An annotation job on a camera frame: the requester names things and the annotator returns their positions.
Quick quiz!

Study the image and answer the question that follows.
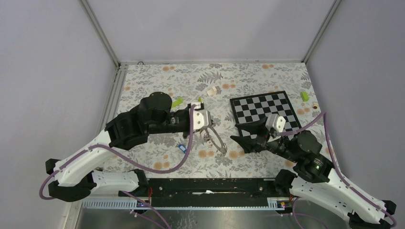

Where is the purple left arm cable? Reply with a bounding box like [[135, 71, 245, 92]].
[[39, 104, 197, 229]]

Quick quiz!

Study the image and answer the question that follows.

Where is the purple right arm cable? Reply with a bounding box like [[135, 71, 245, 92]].
[[277, 112, 397, 229]]

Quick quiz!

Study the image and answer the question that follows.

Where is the green curved block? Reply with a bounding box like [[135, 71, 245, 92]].
[[171, 97, 183, 108]]

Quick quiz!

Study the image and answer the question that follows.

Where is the cream toy block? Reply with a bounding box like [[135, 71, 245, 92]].
[[207, 86, 218, 96]]

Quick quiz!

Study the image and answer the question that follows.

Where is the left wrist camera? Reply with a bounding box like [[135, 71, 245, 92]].
[[189, 102, 212, 131]]

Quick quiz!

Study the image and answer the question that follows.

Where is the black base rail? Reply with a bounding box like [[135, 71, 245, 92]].
[[131, 178, 290, 208]]

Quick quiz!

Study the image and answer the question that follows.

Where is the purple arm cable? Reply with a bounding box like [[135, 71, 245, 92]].
[[39, 104, 197, 229], [277, 112, 397, 229]]

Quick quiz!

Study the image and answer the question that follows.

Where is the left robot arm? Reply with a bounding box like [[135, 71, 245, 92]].
[[42, 92, 204, 202]]

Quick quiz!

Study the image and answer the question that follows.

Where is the large silver keyring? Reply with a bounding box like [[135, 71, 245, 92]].
[[203, 126, 227, 156]]

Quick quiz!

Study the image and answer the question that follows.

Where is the black white chessboard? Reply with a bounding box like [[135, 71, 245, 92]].
[[230, 91, 302, 132]]

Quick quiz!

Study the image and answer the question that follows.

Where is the blue key tag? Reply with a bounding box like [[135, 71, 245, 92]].
[[178, 144, 187, 154]]

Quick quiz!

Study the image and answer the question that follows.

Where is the small green block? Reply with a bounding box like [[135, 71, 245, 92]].
[[300, 91, 309, 102]]

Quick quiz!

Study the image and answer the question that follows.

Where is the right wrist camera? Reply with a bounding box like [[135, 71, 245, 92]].
[[265, 114, 286, 133]]

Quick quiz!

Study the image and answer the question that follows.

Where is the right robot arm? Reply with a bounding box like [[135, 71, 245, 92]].
[[233, 114, 396, 229]]

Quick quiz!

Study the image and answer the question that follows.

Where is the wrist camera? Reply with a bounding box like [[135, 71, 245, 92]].
[[189, 102, 212, 131], [265, 114, 286, 133]]

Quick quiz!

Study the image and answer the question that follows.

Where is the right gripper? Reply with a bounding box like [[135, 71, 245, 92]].
[[229, 115, 299, 162]]

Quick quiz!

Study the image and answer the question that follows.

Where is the floral table mat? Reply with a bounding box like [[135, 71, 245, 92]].
[[117, 63, 321, 178]]

